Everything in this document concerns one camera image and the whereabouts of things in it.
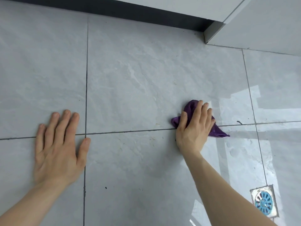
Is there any blue floor drain cover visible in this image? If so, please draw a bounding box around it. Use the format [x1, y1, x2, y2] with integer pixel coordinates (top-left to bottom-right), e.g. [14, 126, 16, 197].
[250, 185, 279, 219]

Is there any white cabinet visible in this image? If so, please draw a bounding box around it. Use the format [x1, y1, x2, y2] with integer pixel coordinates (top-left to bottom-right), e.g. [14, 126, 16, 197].
[103, 0, 301, 56]

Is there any purple cleaning cloth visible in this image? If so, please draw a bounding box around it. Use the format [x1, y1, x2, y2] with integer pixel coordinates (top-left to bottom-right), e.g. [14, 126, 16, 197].
[171, 100, 230, 138]

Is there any person's right hand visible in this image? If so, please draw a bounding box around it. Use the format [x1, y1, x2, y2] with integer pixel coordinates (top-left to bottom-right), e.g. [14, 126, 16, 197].
[175, 100, 216, 156]

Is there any person's left hand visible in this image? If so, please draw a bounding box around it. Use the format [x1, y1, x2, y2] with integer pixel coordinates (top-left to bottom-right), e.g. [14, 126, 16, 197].
[33, 110, 91, 188]

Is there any person's left forearm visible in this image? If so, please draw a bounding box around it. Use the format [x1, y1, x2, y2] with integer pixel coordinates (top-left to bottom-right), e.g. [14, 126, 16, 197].
[0, 179, 73, 226]

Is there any person's right forearm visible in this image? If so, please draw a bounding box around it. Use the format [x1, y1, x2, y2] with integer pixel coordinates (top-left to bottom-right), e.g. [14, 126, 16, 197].
[183, 151, 278, 226]

